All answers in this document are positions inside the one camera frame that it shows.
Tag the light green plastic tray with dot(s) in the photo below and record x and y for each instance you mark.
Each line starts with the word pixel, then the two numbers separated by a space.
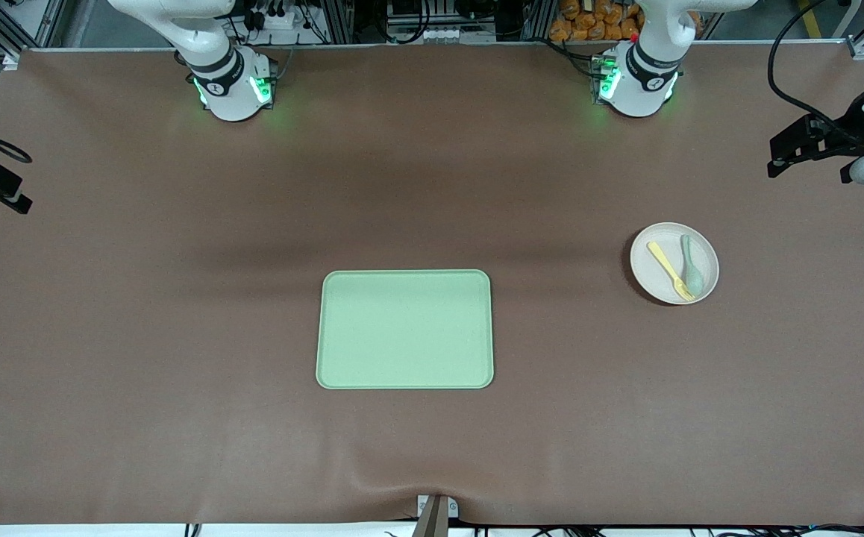
pixel 402 328

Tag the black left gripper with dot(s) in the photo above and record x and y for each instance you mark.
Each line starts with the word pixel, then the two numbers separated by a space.
pixel 847 139

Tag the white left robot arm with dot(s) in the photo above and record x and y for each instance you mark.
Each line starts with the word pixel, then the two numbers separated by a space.
pixel 645 82

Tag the white power strip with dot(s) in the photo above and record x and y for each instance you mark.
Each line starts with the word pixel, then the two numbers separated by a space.
pixel 439 34
pixel 274 20

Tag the pale teal plastic spoon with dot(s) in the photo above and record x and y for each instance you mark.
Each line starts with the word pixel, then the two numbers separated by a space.
pixel 693 272

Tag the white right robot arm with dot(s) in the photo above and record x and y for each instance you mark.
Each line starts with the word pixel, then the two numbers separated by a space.
pixel 227 82

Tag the yellow plastic fork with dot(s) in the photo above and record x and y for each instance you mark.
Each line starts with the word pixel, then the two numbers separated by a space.
pixel 667 267

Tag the orange snack bag pile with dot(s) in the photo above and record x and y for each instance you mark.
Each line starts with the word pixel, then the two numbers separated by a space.
pixel 581 22

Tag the metal clamp bracket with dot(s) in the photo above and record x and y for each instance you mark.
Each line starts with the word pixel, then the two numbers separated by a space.
pixel 437 511

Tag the round beige speckled plate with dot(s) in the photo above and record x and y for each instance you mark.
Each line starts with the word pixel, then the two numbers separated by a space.
pixel 659 280

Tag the brown table mat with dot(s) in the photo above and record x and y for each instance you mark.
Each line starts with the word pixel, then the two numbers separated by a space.
pixel 178 335

